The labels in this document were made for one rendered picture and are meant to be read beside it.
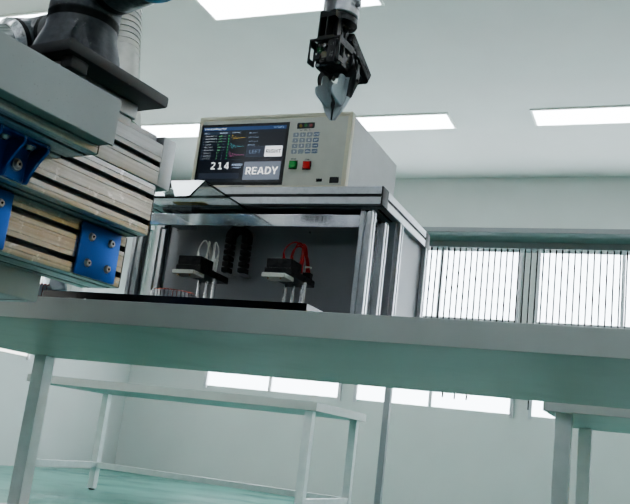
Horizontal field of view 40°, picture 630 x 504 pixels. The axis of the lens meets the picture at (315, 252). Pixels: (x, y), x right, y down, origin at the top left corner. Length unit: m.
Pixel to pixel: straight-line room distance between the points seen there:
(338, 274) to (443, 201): 6.65
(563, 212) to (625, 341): 7.08
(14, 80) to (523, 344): 0.90
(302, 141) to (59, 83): 1.09
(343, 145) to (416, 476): 6.50
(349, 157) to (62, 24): 0.91
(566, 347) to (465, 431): 6.85
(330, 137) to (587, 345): 0.94
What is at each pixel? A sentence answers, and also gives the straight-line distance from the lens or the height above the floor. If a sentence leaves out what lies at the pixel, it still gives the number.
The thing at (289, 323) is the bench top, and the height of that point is 0.72.
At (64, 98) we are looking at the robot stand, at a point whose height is 0.91.
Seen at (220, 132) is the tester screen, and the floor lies 1.28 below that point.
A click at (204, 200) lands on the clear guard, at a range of 2.14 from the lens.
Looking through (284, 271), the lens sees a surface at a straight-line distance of 2.00.
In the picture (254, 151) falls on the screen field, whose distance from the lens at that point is 2.23.
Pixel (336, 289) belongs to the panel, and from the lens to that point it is 2.16.
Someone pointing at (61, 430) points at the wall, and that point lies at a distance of 9.05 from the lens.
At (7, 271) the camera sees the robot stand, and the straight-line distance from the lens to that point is 1.44.
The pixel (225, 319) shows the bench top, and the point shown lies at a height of 0.72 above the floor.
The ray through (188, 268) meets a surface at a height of 0.89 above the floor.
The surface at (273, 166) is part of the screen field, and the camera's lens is 2.19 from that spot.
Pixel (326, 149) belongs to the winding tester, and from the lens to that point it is 2.15.
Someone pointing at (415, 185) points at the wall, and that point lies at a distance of 8.92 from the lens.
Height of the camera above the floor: 0.50
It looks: 13 degrees up
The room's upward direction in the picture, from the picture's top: 7 degrees clockwise
